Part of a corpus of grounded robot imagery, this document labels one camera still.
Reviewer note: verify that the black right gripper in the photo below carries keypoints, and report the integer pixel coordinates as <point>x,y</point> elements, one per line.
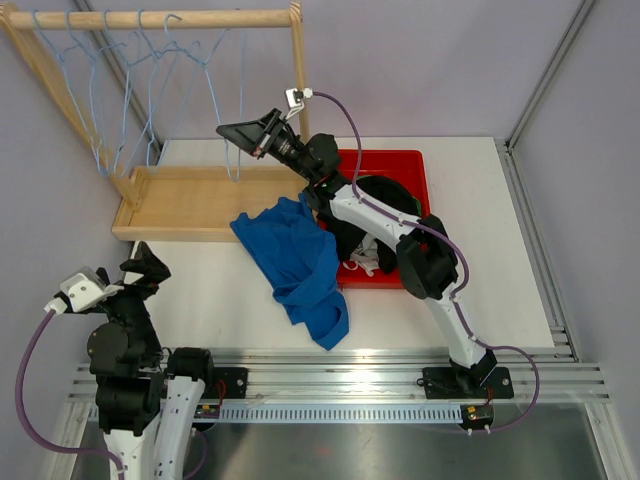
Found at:
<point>262,136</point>

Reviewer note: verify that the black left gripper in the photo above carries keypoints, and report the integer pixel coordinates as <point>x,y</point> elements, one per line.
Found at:
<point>146,263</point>

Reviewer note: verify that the light blue hanger of grey top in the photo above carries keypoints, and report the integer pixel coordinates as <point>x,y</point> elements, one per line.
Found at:
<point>125,69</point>

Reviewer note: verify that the blue tank top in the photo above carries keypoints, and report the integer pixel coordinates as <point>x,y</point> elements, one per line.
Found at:
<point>299,260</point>

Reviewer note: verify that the black tank top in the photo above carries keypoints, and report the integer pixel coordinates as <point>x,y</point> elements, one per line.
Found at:
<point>350,214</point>

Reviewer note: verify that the white camisole tank top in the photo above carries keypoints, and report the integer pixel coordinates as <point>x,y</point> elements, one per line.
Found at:
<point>364,257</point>

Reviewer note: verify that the light blue hanger of black top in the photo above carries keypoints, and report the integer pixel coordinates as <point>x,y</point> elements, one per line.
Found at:
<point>154,144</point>

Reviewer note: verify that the light blue hanger of white top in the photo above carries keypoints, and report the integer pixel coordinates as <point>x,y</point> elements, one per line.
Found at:
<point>70,100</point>

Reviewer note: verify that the green tank top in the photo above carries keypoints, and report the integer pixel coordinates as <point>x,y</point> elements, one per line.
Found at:
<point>390,192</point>

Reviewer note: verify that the light blue hanger of green top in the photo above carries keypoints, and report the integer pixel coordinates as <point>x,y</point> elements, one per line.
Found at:
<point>101,52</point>

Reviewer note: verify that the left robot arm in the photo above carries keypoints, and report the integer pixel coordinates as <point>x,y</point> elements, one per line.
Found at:
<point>146,398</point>

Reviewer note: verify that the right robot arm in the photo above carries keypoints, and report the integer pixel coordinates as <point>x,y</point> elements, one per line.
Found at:
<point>428,263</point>

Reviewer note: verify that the wooden clothes rack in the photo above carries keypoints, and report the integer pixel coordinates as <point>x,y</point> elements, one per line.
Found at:
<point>187,199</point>

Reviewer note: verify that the red plastic bin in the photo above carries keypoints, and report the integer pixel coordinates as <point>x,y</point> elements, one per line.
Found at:
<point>407,168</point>

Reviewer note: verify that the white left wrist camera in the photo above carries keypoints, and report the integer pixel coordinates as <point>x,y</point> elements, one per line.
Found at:
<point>80,292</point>

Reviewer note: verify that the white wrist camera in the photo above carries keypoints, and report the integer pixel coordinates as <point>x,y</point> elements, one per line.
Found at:
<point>80,292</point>
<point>296,99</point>

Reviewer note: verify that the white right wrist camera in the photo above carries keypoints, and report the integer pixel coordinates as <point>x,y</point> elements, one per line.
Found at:
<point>296,99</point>

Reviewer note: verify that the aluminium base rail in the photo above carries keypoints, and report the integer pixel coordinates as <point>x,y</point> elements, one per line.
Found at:
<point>386,386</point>

